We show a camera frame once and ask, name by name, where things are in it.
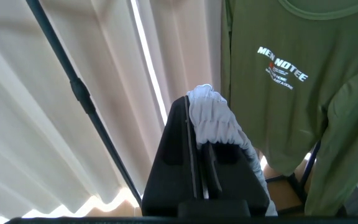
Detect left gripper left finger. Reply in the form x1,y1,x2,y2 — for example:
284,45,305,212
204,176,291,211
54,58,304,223
141,95,202,218

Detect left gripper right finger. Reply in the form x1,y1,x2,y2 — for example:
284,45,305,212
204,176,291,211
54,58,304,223
197,141,270,218

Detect pale grey shorts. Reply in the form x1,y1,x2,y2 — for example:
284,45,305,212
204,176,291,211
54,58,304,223
186,83,278,217

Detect green printed shirt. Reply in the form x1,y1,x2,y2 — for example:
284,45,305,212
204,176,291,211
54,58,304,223
221,0,358,217

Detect black clothes rack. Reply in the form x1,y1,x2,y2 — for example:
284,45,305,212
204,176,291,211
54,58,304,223
25,0,323,215

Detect beige curtain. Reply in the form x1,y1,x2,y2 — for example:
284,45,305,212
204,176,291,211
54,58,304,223
0,0,226,224

